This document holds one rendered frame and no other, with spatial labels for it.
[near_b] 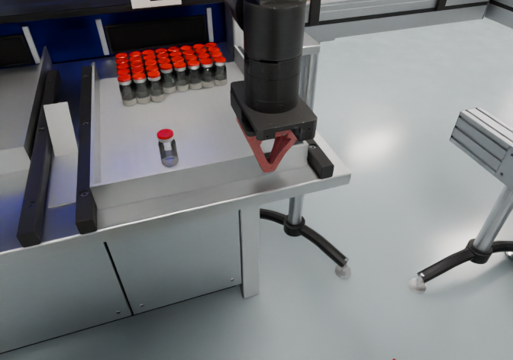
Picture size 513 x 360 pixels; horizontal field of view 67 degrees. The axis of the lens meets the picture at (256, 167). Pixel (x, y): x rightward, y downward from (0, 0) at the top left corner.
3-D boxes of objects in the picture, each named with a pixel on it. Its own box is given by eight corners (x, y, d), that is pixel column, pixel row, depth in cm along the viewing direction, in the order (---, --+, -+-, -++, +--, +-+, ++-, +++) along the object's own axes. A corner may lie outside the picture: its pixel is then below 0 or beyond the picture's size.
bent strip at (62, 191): (57, 140, 55) (43, 104, 51) (79, 136, 56) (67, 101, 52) (48, 207, 45) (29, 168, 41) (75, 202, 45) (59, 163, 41)
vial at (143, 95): (137, 99, 64) (131, 73, 61) (150, 97, 64) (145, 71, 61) (137, 105, 62) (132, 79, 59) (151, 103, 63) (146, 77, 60)
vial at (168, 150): (160, 159, 51) (155, 132, 49) (177, 155, 52) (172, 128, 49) (162, 168, 50) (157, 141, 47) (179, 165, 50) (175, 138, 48)
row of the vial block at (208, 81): (122, 94, 65) (115, 69, 62) (225, 79, 69) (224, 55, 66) (122, 101, 63) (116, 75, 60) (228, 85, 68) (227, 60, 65)
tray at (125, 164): (97, 81, 69) (91, 62, 67) (236, 62, 75) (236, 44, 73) (98, 210, 44) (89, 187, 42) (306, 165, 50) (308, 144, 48)
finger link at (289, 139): (280, 143, 52) (284, 80, 46) (301, 177, 47) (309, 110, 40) (231, 152, 50) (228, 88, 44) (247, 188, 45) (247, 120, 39)
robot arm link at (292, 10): (252, -4, 31) (318, -9, 32) (233, -25, 36) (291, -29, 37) (252, 75, 35) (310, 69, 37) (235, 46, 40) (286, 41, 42)
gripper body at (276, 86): (281, 88, 47) (285, 27, 42) (317, 134, 39) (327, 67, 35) (229, 96, 45) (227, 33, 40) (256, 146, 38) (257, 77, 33)
